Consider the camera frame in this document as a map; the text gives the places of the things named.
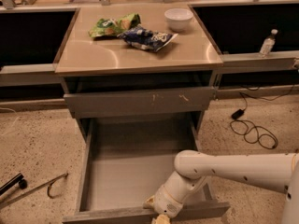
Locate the black caster leg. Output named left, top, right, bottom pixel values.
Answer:
left=0, top=173, right=27, bottom=196

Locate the green chip bag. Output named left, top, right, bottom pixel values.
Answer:
left=88, top=13, right=141, bottom=38

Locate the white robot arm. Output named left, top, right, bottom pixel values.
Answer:
left=143, top=150, right=299, bottom=224

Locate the blue chip bag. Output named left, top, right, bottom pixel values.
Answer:
left=118, top=25, right=178, bottom=52

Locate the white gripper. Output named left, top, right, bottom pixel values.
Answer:
left=142, top=171, right=206, bottom=224

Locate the white bowl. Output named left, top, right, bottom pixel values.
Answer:
left=164, top=8, right=193, bottom=32

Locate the metal hooked rod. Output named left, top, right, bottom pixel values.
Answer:
left=0, top=173, right=68, bottom=209

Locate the black power adapter with cable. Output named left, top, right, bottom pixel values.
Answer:
left=229, top=85, right=294, bottom=150

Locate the grey top drawer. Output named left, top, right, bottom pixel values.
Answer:
left=64, top=87, right=214, bottom=119

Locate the grey drawer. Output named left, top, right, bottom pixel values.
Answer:
left=64, top=87, right=214, bottom=119
left=61, top=114, right=232, bottom=224

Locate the clear plastic water bottle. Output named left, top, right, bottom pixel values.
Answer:
left=259, top=29, right=278, bottom=57

